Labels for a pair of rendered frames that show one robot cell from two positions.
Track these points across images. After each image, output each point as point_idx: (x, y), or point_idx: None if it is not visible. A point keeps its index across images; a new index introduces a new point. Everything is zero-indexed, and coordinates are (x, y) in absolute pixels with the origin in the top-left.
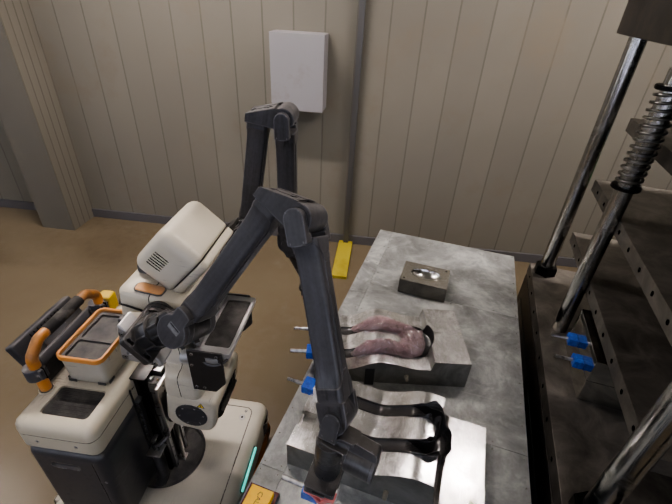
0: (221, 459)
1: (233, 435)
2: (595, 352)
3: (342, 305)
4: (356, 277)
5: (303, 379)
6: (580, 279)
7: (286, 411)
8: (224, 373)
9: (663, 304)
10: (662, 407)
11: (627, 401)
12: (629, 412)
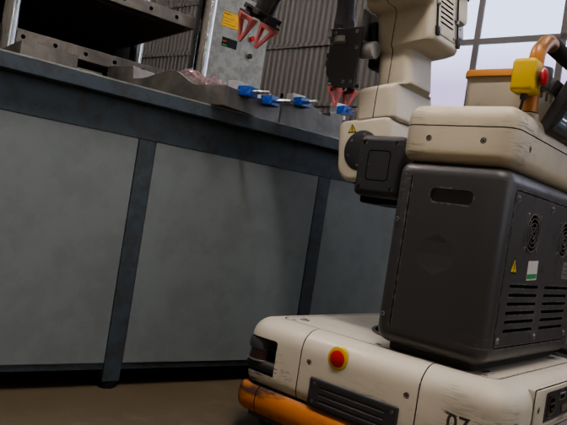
0: (355, 320)
1: (328, 320)
2: (90, 70)
3: (167, 93)
4: (90, 72)
5: (288, 125)
6: (18, 24)
7: (320, 133)
8: (378, 82)
9: (140, 0)
10: (211, 32)
11: (151, 69)
12: (158, 72)
